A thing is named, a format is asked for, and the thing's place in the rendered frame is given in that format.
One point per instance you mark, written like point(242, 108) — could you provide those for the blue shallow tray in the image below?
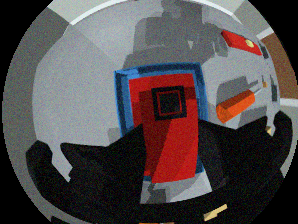
point(121, 86)

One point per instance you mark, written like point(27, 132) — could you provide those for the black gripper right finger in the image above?
point(220, 147)

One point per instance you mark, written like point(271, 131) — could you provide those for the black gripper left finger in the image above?
point(123, 161)

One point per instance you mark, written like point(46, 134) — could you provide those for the orange-handled awl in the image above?
point(231, 108)

